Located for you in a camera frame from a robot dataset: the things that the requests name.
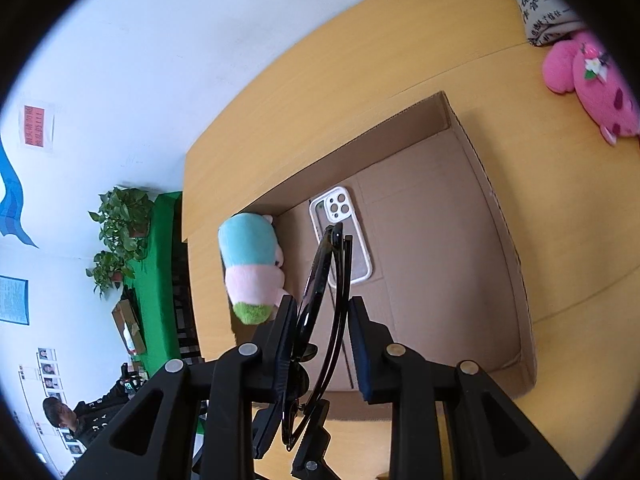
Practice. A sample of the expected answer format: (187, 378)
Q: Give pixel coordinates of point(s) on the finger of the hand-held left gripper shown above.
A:
(312, 447)
(265, 432)

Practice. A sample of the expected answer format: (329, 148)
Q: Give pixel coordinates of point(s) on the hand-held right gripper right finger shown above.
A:
(360, 355)

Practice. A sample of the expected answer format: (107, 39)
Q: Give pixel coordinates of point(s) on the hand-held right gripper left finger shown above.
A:
(280, 330)

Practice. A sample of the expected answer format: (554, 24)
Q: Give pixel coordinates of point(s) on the black sunglasses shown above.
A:
(315, 290)

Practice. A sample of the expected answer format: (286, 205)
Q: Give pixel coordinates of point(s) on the large brown cardboard box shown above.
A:
(425, 260)

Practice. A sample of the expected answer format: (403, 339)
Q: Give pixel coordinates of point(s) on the pink pig plush teal mask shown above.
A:
(250, 260)

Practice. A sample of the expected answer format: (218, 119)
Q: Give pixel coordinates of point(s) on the white clear phone case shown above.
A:
(360, 260)

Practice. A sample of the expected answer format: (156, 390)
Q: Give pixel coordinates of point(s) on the green table cloth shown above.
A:
(160, 280)

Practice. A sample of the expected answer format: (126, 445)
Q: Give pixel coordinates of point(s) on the small open cardboard box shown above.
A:
(127, 325)

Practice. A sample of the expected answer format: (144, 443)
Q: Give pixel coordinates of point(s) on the small potted green plant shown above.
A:
(107, 272)

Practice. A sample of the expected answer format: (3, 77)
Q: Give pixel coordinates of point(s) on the large potted green plant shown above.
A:
(122, 220)

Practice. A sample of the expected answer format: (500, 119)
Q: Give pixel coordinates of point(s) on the bright pink plush toy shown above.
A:
(595, 90)

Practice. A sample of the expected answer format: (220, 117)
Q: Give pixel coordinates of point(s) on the grey printed cloth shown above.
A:
(545, 5)

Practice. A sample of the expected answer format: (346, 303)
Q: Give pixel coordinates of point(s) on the group of wall photos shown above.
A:
(50, 375)

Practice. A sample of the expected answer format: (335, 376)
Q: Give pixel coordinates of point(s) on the blue wall poster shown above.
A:
(12, 300)

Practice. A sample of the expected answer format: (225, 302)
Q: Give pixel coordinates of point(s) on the blue wavy wall decoration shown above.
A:
(12, 200)

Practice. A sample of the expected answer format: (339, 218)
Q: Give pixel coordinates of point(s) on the red wall sign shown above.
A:
(37, 127)

